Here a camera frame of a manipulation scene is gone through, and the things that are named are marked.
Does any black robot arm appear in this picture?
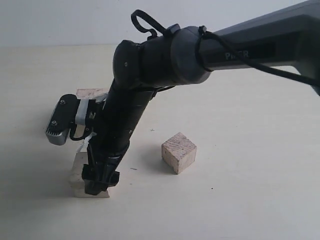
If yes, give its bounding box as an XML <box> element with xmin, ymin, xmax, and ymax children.
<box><xmin>81</xmin><ymin>0</ymin><xmax>320</xmax><ymax>196</ymax></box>

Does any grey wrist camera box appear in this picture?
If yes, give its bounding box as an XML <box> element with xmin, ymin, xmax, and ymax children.
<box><xmin>45</xmin><ymin>94</ymin><xmax>89</xmax><ymax>146</ymax></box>

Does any medium wooden cube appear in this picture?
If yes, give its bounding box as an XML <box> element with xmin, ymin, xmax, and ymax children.
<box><xmin>161</xmin><ymin>132</ymin><xmax>197</xmax><ymax>175</ymax></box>

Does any black cable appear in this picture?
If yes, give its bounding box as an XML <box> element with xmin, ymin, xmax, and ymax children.
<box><xmin>130</xmin><ymin>9</ymin><xmax>320</xmax><ymax>88</ymax></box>

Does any second largest wooden cube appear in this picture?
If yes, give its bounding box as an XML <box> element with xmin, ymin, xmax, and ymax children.
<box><xmin>68</xmin><ymin>152</ymin><xmax>110</xmax><ymax>199</ymax></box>

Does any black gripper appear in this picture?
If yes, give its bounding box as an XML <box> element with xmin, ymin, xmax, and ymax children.
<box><xmin>81</xmin><ymin>81</ymin><xmax>155</xmax><ymax>196</ymax></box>

